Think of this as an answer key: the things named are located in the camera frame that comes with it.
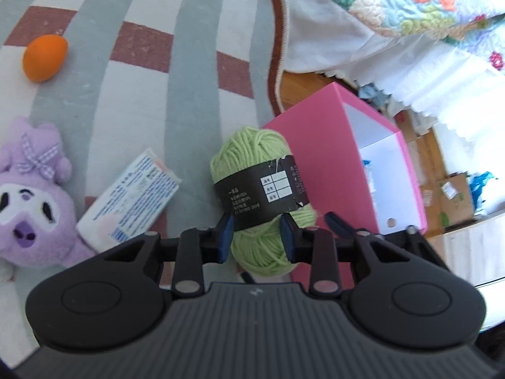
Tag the brown cardboard box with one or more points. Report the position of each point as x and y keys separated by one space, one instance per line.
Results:
x=453 y=201

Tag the pale wood-grain panel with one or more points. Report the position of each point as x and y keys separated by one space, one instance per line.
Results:
x=473 y=248

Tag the striped checkered rug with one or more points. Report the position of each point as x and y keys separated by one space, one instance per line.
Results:
x=158 y=87

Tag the white blue tissue packet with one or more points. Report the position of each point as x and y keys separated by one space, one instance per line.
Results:
x=130 y=197
x=368 y=181

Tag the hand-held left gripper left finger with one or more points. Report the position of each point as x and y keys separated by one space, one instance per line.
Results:
x=225 y=241

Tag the grey blue crumpled cloth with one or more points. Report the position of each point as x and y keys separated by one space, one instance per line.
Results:
x=373 y=94

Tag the orange egg-shaped ball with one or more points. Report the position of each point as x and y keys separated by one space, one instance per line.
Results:
x=43 y=59

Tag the blue plastic bag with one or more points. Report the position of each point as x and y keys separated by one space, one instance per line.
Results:
x=481 y=191

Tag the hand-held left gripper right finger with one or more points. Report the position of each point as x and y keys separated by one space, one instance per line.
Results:
x=287 y=241

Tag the green yarn ball black label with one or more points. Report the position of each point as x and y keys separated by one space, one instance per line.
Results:
x=248 y=154

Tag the flat cardboard box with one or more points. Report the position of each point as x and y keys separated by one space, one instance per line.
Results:
x=414 y=126

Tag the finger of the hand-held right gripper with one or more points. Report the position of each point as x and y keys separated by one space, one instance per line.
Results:
x=424 y=244

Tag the pink cardboard box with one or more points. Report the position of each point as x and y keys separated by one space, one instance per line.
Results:
x=327 y=154

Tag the purple plush toy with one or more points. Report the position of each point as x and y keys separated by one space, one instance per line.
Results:
x=35 y=213

